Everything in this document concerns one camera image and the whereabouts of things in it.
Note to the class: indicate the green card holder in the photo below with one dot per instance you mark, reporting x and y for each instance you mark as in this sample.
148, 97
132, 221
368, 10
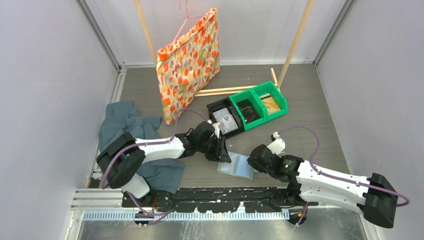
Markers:
239, 166

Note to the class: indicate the yellow cards in right bin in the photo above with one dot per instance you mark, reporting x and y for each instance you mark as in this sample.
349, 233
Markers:
270, 104

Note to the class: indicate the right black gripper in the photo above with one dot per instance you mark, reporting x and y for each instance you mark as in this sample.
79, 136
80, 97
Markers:
256, 165

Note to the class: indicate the black storage bin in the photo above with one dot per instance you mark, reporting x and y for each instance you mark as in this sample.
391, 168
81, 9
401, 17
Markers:
226, 103

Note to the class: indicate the cards in black bin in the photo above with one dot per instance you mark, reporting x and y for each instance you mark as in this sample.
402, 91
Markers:
227, 119

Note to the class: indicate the cards in left green bin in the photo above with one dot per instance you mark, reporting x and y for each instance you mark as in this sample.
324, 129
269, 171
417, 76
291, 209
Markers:
248, 111

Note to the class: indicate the green bin left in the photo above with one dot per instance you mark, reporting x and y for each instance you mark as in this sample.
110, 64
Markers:
248, 94

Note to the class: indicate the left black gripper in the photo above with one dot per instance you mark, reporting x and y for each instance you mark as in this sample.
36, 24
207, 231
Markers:
220, 153

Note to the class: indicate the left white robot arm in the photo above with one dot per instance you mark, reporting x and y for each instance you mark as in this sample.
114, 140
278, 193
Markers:
120, 161

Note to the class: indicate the blue-grey cloth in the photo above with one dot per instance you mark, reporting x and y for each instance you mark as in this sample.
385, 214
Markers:
123, 117

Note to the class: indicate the wooden clothes rack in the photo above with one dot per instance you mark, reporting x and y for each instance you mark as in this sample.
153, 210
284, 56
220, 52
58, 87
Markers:
276, 81

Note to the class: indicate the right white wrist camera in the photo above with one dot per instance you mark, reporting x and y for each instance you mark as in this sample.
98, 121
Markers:
278, 145

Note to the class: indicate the green bin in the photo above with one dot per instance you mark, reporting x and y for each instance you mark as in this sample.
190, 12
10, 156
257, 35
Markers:
269, 87
248, 94

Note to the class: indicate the green bin right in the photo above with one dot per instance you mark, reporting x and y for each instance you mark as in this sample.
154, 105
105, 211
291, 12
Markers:
269, 87

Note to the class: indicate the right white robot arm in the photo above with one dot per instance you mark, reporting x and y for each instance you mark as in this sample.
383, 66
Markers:
373, 197

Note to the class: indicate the pink wire hanger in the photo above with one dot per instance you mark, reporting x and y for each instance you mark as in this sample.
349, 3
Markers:
187, 17

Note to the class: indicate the orange floral hanging garment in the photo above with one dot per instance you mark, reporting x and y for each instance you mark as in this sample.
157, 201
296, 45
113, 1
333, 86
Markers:
186, 66

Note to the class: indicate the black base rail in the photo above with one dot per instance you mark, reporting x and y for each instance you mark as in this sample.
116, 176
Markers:
266, 199

